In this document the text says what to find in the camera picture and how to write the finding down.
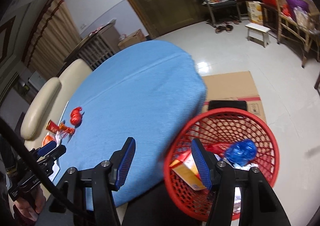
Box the purple bag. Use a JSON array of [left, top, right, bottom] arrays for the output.
[[286, 0, 310, 21]]

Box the person's left hand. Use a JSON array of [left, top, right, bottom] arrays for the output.
[[14, 186, 46, 222]]

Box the orange white medicine box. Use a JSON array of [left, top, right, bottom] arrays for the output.
[[42, 134, 56, 146]]

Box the black cable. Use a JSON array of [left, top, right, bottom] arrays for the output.
[[0, 116, 75, 216]]

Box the flattened cardboard on floor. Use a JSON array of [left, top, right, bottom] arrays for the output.
[[201, 71, 266, 121]]

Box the orange tasseled wrapper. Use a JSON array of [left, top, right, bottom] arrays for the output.
[[59, 122, 75, 139]]

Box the brown curtain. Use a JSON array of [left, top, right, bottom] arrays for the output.
[[22, 0, 81, 79]]

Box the blue bed sheet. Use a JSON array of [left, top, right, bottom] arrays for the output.
[[53, 40, 207, 206]]

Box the cream leather headboard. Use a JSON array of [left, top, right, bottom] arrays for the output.
[[20, 59, 92, 150]]

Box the red crumpled plastic bag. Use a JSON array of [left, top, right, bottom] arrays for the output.
[[70, 107, 82, 126]]

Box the small white stool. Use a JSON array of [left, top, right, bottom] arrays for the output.
[[245, 23, 271, 48]]

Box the red plastic waste basket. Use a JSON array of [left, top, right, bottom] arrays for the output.
[[163, 107, 281, 222]]

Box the orange white carton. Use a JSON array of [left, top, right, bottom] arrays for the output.
[[169, 150, 206, 191]]

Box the red paper cup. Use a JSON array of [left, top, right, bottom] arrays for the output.
[[46, 120, 60, 134]]

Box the blue plastic bag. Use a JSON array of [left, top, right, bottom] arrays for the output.
[[224, 139, 257, 166]]

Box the wicker chair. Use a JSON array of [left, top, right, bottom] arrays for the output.
[[276, 0, 319, 67]]

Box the orange fruit carton box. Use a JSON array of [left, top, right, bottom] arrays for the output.
[[246, 1, 263, 25]]

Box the pair of slippers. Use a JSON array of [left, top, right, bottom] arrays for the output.
[[215, 24, 233, 34]]

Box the wooden radiator cover cabinet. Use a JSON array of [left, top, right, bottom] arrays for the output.
[[60, 20, 120, 73]]

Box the brown cardboard box by wall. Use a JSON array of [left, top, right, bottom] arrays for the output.
[[118, 29, 146, 50]]

